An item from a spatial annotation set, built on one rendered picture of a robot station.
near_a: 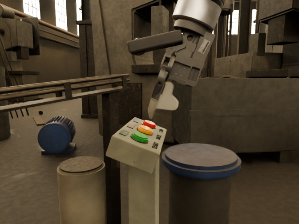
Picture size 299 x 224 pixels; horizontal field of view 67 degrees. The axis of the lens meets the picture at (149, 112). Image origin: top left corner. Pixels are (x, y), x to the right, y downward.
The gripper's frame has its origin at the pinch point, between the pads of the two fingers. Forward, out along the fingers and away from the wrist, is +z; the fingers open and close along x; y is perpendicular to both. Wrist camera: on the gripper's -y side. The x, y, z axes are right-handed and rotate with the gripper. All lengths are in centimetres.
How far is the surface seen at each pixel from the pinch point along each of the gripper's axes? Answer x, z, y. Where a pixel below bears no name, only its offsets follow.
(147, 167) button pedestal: -4.6, 10.6, 4.0
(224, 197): 34, 27, 36
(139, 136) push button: -1.8, 5.7, -0.1
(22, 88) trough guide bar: 9.3, 8.7, -37.3
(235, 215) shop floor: 69, 50, 58
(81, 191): -2.2, 23.4, -8.5
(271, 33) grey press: 269, -100, 89
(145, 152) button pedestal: -4.6, 7.5, 2.5
